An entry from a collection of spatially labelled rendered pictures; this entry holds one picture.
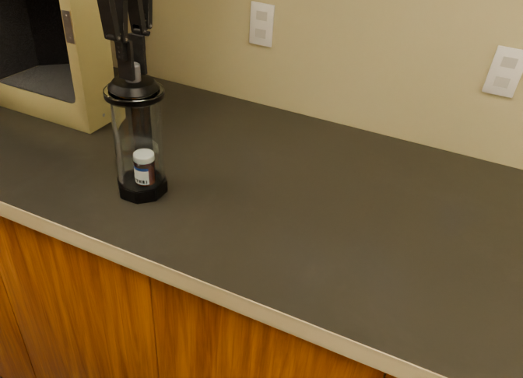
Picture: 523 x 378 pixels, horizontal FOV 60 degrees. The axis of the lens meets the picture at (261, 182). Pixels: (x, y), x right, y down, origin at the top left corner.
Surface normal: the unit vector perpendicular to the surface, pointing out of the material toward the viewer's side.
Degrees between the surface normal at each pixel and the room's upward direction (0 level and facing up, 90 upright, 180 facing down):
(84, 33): 90
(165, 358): 90
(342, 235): 0
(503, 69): 90
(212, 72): 90
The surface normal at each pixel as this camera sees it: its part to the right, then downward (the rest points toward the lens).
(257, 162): 0.07, -0.83
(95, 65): 0.91, 0.28
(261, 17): -0.40, 0.49
